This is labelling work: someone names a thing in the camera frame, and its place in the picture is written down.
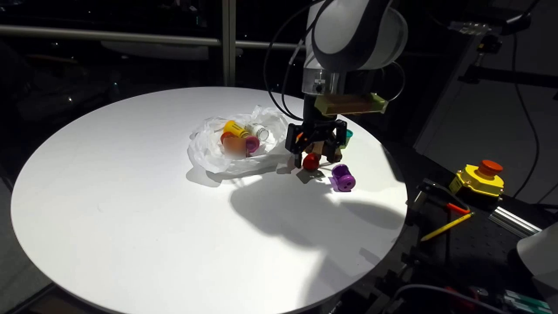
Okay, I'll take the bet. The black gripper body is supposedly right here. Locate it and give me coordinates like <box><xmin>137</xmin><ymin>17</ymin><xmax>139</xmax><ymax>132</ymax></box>
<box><xmin>301</xmin><ymin>95</ymin><xmax>344</xmax><ymax>142</ymax></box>

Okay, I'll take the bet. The red lid dough tub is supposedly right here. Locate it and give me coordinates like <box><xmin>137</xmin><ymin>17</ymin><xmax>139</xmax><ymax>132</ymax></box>
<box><xmin>303</xmin><ymin>153</ymin><xmax>323</xmax><ymax>175</ymax></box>

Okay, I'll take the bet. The purple dough tub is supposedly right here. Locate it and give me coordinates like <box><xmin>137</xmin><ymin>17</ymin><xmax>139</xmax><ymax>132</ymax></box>
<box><xmin>330</xmin><ymin>163</ymin><xmax>358</xmax><ymax>194</ymax></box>

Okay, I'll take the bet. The white plastic bag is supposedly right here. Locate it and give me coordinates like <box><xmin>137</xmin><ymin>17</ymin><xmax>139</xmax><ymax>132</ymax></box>
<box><xmin>186</xmin><ymin>105</ymin><xmax>297</xmax><ymax>180</ymax></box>

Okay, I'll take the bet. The yellow pencil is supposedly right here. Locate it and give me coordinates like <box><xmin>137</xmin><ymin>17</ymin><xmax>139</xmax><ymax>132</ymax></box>
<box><xmin>419</xmin><ymin>212</ymin><xmax>477</xmax><ymax>245</ymax></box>

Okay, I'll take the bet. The yellow emergency stop red button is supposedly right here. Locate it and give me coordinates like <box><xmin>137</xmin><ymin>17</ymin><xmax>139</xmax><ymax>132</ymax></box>
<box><xmin>449</xmin><ymin>160</ymin><xmax>508</xmax><ymax>200</ymax></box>

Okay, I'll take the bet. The aluminium bar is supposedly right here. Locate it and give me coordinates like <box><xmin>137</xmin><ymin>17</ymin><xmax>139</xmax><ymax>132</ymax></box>
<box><xmin>491</xmin><ymin>207</ymin><xmax>547</xmax><ymax>238</ymax></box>

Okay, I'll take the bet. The grey rounded cover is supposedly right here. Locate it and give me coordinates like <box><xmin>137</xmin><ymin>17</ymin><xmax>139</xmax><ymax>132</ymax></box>
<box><xmin>515</xmin><ymin>224</ymin><xmax>558</xmax><ymax>290</ymax></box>

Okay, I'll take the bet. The yellowish wrist camera mount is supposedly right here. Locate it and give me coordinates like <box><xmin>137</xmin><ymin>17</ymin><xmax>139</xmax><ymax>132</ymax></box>
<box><xmin>313</xmin><ymin>92</ymin><xmax>390</xmax><ymax>118</ymax></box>

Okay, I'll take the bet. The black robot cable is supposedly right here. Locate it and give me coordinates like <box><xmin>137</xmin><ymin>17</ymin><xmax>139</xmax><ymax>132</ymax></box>
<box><xmin>262</xmin><ymin>0</ymin><xmax>329</xmax><ymax>123</ymax></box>

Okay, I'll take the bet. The vertical metal window post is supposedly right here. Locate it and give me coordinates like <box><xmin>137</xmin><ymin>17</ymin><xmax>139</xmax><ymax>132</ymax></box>
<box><xmin>221</xmin><ymin>0</ymin><xmax>240</xmax><ymax>88</ymax></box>

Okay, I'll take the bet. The red handled tool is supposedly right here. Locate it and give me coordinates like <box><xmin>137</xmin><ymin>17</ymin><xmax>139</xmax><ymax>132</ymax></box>
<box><xmin>444</xmin><ymin>201</ymin><xmax>473</xmax><ymax>217</ymax></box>

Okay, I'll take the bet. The grey floor cable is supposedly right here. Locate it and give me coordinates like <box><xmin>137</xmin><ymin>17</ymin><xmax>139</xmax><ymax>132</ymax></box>
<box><xmin>395</xmin><ymin>283</ymin><xmax>508</xmax><ymax>314</ymax></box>

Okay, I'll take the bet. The thin black hanging cable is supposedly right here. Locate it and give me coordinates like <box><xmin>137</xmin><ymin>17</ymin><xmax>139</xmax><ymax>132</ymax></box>
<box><xmin>510</xmin><ymin>32</ymin><xmax>543</xmax><ymax>200</ymax></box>

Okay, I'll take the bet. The horizontal metal window rail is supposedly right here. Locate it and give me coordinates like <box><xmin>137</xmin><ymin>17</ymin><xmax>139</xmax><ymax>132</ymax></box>
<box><xmin>0</xmin><ymin>23</ymin><xmax>311</xmax><ymax>55</ymax></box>

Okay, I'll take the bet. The teal handled tool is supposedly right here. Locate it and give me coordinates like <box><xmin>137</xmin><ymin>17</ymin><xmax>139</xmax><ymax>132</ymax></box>
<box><xmin>503</xmin><ymin>289</ymin><xmax>555</xmax><ymax>314</ymax></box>

